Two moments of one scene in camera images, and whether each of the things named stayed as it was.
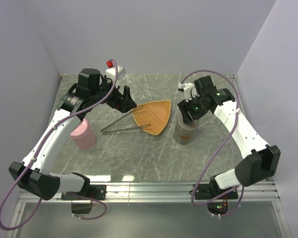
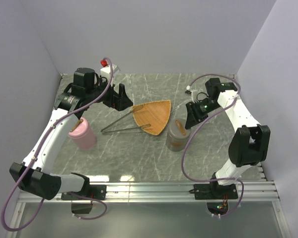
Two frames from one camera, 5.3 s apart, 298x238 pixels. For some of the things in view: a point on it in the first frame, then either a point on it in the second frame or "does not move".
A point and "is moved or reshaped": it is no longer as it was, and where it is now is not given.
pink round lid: (81, 129) does not move
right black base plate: (210, 191) does not move
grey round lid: (186, 127) is moved or reshaped
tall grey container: (182, 138) is moved or reshaped
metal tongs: (137, 108) does not move
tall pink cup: (84, 138) does not move
